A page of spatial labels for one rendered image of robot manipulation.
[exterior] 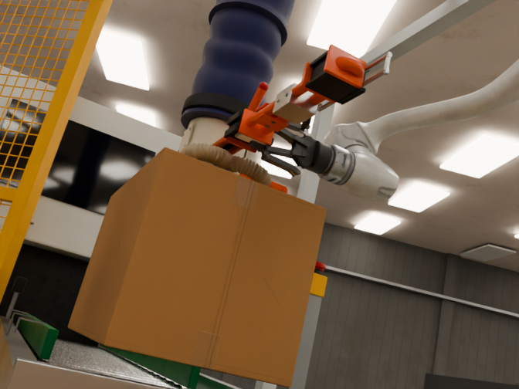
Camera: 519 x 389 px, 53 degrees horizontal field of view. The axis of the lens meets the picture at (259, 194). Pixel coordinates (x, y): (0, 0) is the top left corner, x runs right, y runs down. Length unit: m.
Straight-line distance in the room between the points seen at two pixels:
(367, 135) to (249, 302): 0.58
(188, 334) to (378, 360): 11.33
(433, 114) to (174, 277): 0.77
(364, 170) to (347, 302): 10.89
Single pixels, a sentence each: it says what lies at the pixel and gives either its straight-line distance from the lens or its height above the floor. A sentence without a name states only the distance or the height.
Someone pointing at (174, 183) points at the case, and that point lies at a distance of 1.08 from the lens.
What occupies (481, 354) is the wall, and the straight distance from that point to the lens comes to 13.30.
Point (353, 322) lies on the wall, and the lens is 12.16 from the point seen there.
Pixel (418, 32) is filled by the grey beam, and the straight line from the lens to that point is 4.07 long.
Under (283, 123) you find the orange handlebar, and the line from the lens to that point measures 1.12.
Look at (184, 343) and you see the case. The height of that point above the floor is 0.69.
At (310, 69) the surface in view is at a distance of 0.96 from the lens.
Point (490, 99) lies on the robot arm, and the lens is 1.39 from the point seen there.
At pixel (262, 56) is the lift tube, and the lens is 1.50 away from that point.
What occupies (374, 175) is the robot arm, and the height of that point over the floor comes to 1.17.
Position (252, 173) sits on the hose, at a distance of 1.27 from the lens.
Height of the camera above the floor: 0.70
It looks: 17 degrees up
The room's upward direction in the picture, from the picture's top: 14 degrees clockwise
